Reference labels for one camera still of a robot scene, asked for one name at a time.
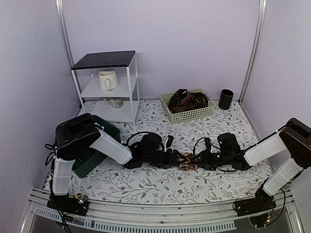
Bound pale green perforated basket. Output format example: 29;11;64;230
160;89;216;124

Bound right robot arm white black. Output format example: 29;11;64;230
194;118;311;212

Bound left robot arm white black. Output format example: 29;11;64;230
45;114;186;211

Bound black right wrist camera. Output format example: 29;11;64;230
217;133;241;154

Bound white shelf with black top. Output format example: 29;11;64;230
71;50;140;124

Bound aluminium frame post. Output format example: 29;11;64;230
55;0;84;108
239;0;267;105

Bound dark brown rolled ties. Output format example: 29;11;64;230
168;89;208;114

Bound right aluminium frame post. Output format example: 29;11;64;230
239;0;267;105

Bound left aluminium frame post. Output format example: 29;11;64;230
55;0;84;108

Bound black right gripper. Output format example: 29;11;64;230
191;149;232;171

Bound floral patterned table mat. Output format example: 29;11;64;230
69;100;272;205

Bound aluminium front rail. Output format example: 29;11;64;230
21;188;307;233

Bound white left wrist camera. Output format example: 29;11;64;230
164;135;174;152

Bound dark green plastic bin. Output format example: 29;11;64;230
72;115;121;178

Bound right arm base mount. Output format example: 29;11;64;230
232;195;276;228

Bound black cylindrical cup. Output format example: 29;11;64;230
218;89;234;110

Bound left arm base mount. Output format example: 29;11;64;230
47;193;89;216

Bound white ceramic mug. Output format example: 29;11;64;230
98;69;119;91

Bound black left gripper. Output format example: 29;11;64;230
144;149;188;170

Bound cream floral patterned tie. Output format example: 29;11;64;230
178;152;198;171

